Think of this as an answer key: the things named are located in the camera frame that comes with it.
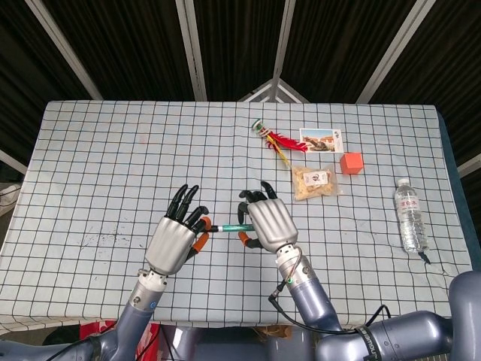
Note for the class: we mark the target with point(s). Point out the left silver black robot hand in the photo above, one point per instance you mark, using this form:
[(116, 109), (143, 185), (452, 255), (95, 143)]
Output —
[(171, 240)]

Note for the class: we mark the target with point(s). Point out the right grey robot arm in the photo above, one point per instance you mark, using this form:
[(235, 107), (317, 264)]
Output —
[(327, 312)]

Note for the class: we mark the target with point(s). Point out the orange cube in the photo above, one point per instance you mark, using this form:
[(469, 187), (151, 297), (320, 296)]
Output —
[(351, 163)]

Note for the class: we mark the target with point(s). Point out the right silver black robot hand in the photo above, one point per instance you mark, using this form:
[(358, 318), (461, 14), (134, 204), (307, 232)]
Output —
[(270, 223)]

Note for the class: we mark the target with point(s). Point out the red bag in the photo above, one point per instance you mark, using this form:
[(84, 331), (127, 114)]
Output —
[(94, 332)]

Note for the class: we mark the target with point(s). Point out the clear plastic water bottle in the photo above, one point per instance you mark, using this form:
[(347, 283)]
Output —
[(410, 218)]

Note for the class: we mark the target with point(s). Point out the white green whiteboard marker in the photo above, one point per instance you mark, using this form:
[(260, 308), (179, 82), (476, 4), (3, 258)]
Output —
[(236, 228)]

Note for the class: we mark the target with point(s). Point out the white triangular frame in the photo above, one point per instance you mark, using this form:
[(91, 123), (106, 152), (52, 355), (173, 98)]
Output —
[(263, 92)]

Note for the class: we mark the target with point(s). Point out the white frame post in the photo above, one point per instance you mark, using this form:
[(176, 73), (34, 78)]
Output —
[(64, 49), (193, 49), (394, 49), (282, 37)]

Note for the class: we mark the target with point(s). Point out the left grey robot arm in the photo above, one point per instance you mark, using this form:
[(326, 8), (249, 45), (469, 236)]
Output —
[(127, 323)]

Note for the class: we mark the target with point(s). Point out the checked light blue tablecloth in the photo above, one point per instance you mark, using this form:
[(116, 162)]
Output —
[(112, 169)]

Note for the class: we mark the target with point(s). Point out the black marker cap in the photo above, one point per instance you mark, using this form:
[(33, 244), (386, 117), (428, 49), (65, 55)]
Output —
[(214, 228)]

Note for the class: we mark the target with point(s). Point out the red yellow feather shuttlecock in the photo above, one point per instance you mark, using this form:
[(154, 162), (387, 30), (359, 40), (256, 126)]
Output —
[(285, 142)]

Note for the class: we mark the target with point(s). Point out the photo postcard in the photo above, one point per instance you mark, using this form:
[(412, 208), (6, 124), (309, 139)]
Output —
[(321, 140)]

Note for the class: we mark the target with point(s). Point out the clear snack bag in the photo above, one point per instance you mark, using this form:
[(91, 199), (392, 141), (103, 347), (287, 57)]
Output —
[(315, 182)]

